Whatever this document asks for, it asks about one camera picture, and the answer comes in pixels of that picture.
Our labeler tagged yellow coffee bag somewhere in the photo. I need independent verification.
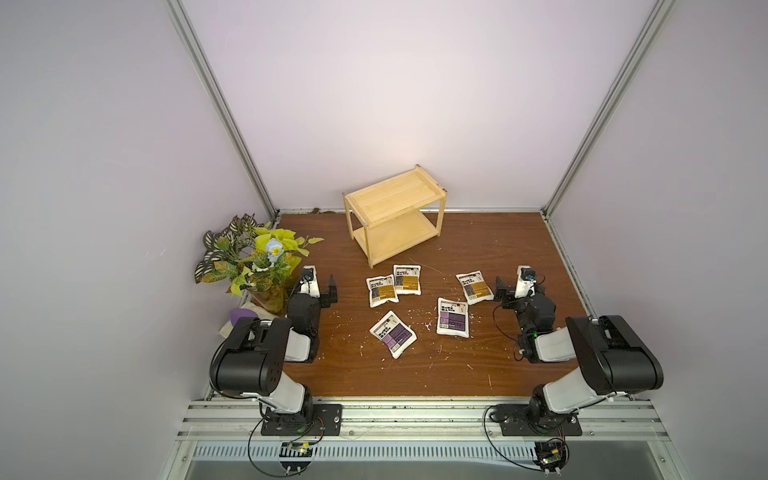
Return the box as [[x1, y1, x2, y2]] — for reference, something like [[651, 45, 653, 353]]
[[456, 270, 494, 305], [393, 265, 421, 296], [366, 274, 399, 308]]

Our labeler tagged purple coffee bag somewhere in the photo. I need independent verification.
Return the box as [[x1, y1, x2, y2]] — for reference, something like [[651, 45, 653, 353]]
[[369, 311, 417, 359], [436, 298, 470, 338]]

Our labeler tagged light wooden two-tier shelf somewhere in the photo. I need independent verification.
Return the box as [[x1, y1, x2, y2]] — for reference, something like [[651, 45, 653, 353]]
[[343, 165, 447, 267]]

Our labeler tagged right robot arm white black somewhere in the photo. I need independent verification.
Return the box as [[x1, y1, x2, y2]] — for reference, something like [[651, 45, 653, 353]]
[[494, 268, 664, 431]]

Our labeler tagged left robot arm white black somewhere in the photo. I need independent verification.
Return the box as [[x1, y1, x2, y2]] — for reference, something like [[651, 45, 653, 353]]
[[209, 280, 338, 435]]

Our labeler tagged purple makeup sponge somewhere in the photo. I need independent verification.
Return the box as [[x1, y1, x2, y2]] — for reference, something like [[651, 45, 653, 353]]
[[230, 308, 259, 326]]

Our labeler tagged artificial green potted plant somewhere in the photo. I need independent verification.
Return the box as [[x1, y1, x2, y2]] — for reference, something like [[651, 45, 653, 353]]
[[194, 214, 323, 314]]

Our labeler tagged left controller board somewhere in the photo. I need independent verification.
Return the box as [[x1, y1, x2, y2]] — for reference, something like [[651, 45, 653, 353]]
[[278, 442, 315, 477]]

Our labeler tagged controller board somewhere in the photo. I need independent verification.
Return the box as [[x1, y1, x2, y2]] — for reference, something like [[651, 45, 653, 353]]
[[278, 442, 315, 477], [534, 437, 570, 475]]

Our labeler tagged right controller board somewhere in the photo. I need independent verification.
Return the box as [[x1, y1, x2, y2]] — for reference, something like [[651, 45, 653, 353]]
[[534, 437, 570, 475]]

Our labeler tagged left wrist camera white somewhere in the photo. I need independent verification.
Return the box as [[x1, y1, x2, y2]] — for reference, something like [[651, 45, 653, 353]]
[[298, 266, 320, 298]]

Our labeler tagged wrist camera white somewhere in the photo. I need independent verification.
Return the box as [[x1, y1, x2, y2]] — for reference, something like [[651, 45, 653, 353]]
[[298, 266, 320, 298], [515, 265, 537, 299]]

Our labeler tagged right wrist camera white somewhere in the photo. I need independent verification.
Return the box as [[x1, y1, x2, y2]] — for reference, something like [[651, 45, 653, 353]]
[[515, 265, 537, 299]]

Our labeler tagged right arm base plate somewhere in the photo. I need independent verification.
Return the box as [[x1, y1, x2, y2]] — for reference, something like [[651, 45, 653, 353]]
[[489, 404, 583, 438]]

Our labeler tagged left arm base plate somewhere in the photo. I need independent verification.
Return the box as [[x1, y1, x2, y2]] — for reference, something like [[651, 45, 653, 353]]
[[260, 403, 343, 437]]

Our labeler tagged right black base cable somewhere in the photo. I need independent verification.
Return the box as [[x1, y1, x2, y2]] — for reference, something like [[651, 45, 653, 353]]
[[482, 404, 568, 473]]

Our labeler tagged black base cable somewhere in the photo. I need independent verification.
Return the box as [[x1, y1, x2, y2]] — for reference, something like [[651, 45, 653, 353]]
[[482, 404, 568, 473], [247, 413, 328, 479]]

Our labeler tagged aluminium front rail frame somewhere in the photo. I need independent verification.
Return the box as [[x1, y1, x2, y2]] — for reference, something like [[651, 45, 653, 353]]
[[161, 396, 689, 479]]

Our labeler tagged left black base cable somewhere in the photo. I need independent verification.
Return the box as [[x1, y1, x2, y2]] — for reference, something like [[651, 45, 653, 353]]
[[247, 413, 328, 479]]

